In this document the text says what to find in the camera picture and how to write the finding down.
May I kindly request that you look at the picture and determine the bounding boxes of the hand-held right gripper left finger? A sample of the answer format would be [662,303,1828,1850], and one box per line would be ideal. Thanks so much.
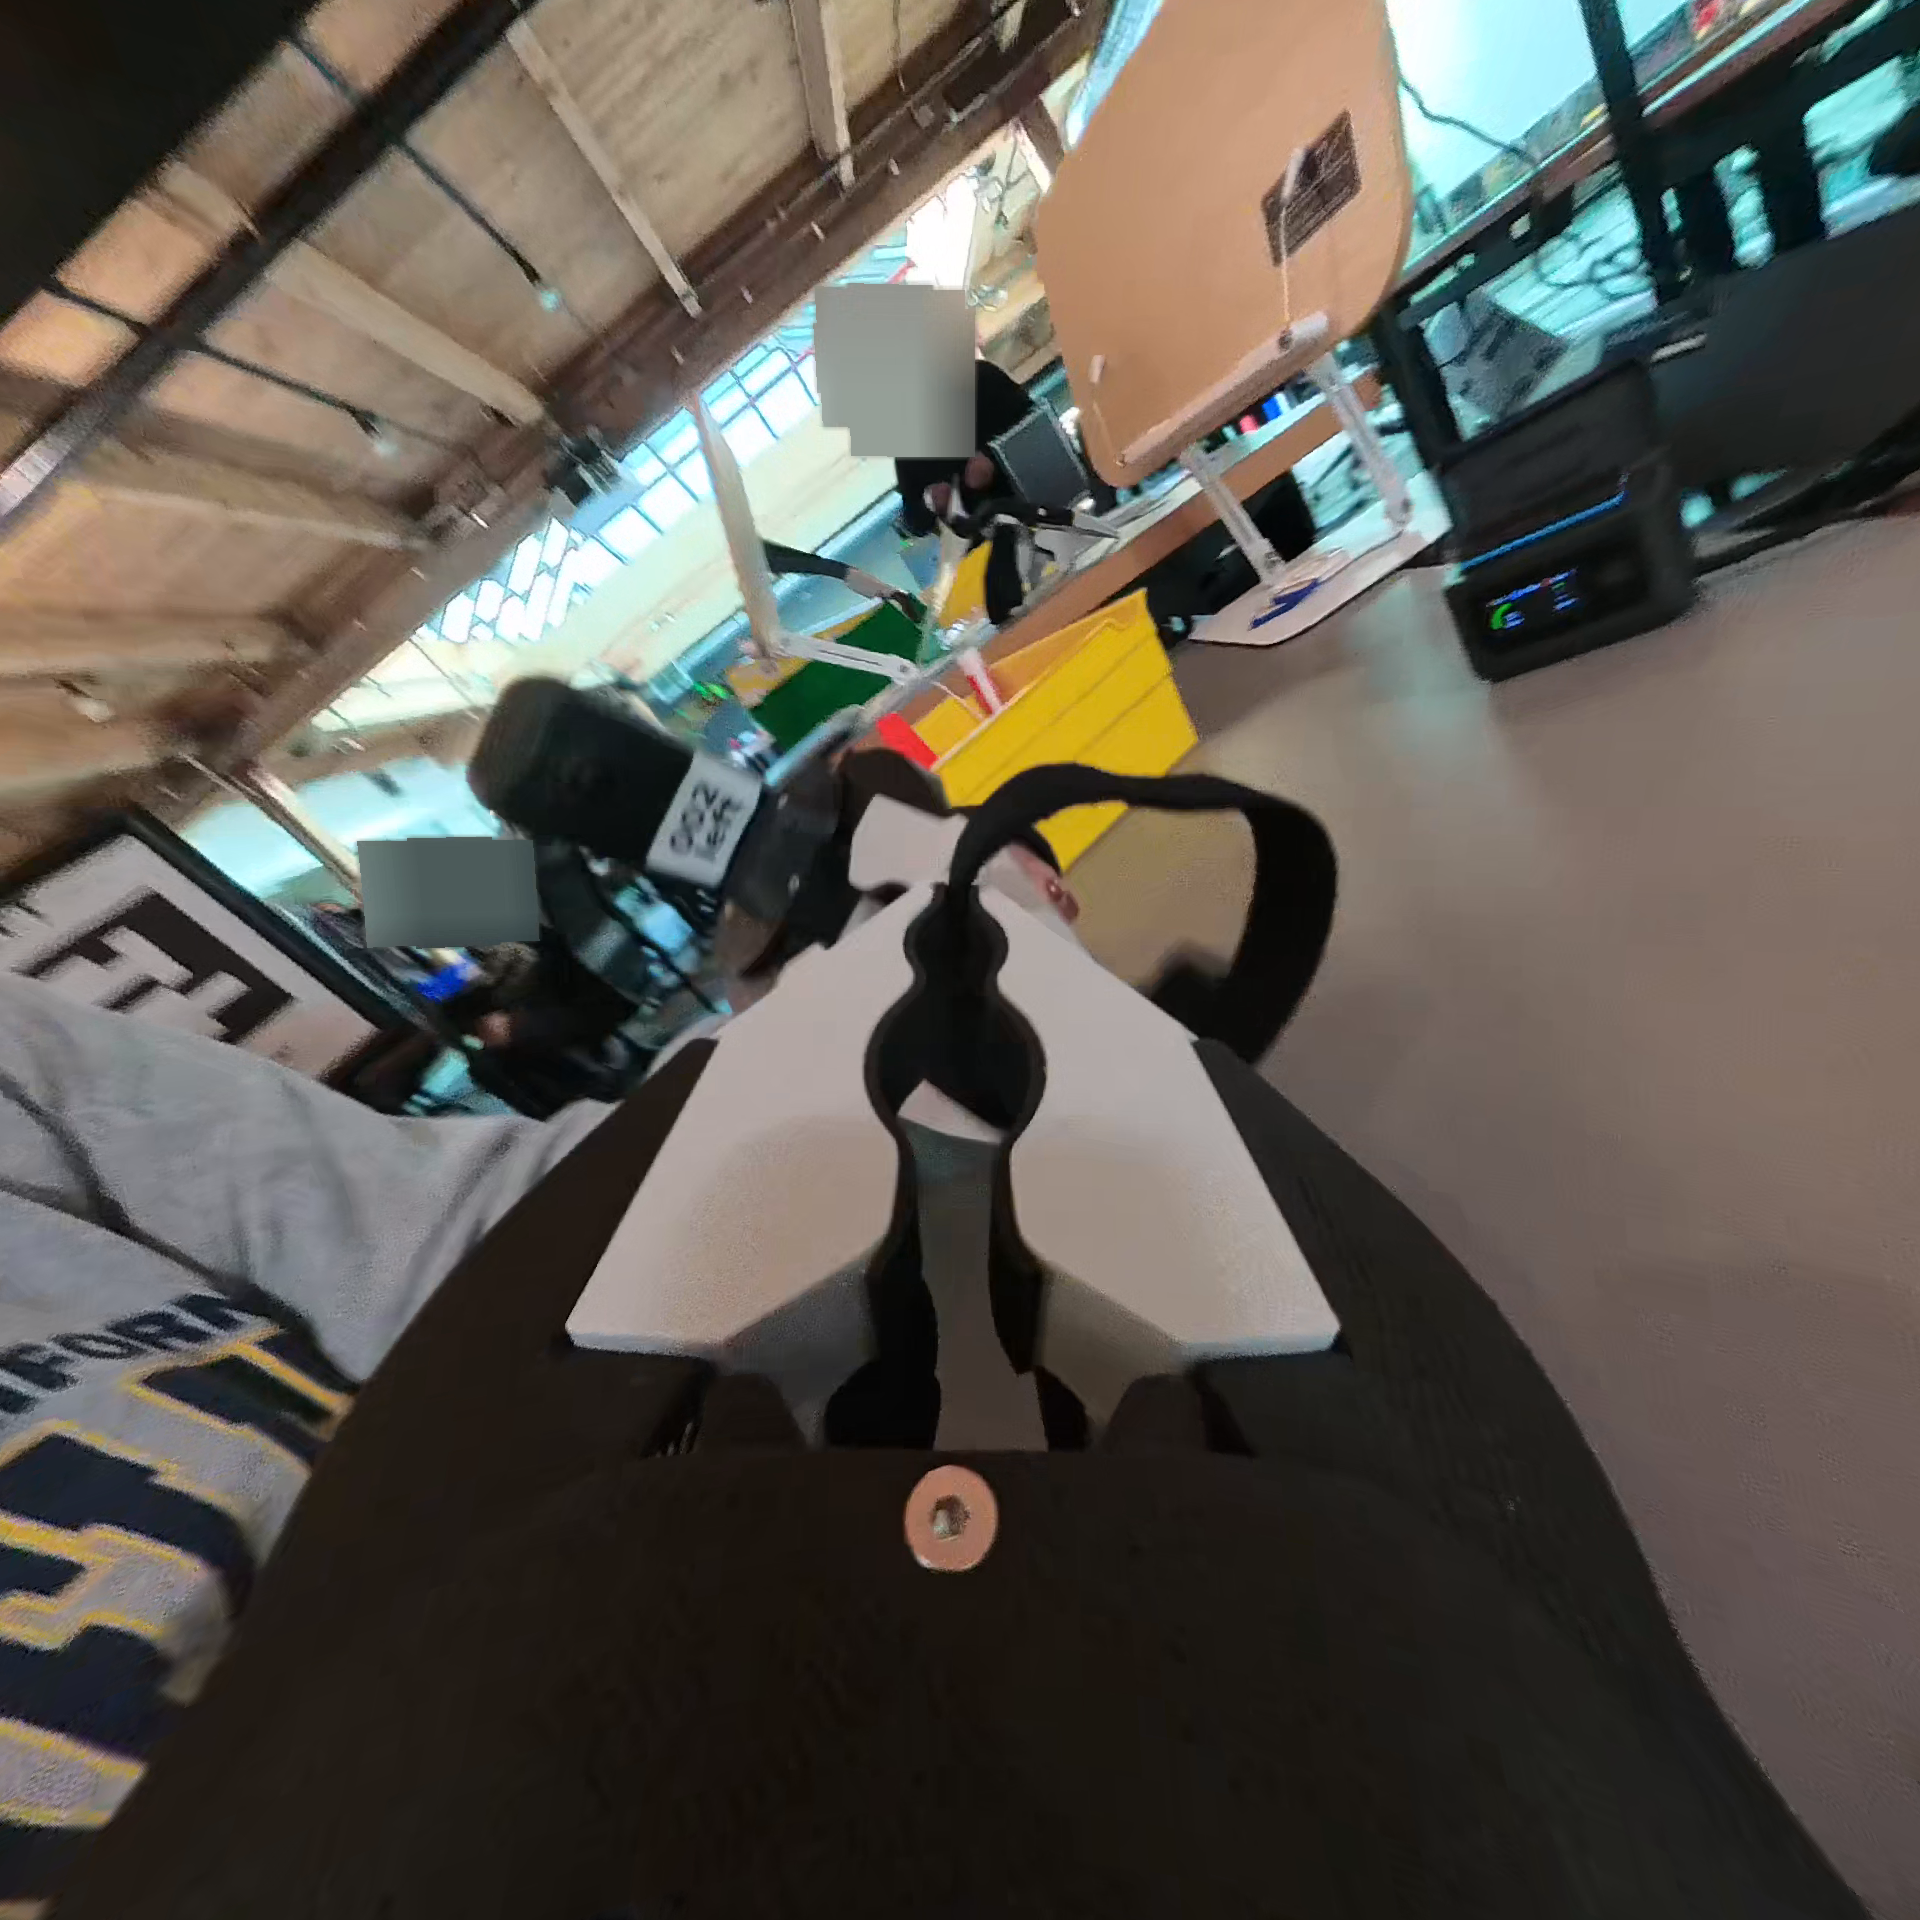
[564,884,940,1448]

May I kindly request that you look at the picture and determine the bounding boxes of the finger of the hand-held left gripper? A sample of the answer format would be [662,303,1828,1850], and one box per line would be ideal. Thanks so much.
[846,789,963,897]

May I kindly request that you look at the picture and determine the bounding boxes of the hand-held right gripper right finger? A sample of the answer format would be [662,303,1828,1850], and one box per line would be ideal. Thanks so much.
[959,884,1338,1448]

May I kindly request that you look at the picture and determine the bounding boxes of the yellow plastic bin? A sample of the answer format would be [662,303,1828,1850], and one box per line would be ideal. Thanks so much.
[905,587,1200,873]

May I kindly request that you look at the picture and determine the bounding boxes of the black velcro strap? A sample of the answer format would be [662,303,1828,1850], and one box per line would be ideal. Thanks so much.
[943,764,1338,1067]

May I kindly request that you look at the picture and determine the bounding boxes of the green plastic bin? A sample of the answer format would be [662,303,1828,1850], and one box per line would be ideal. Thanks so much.
[749,598,924,751]

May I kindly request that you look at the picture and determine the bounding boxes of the white book stand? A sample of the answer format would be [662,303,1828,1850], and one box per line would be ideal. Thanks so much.
[688,396,903,676]

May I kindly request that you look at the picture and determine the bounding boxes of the large framed tag sign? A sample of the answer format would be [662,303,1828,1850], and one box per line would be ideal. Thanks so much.
[0,810,392,1082]

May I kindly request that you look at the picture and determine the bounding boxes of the large wooden book stand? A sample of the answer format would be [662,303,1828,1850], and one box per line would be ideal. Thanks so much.
[1032,0,1446,648]

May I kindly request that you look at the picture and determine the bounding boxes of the black portable power station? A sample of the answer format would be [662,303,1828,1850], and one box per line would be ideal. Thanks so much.
[1442,360,1703,684]

